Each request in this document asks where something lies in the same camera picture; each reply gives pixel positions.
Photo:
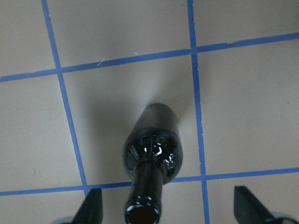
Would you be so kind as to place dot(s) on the dark wine bottle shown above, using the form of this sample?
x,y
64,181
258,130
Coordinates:
x,y
152,156

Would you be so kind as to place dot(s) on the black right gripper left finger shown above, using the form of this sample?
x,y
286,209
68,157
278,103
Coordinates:
x,y
91,209

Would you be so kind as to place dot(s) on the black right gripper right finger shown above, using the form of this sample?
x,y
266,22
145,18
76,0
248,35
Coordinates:
x,y
248,209

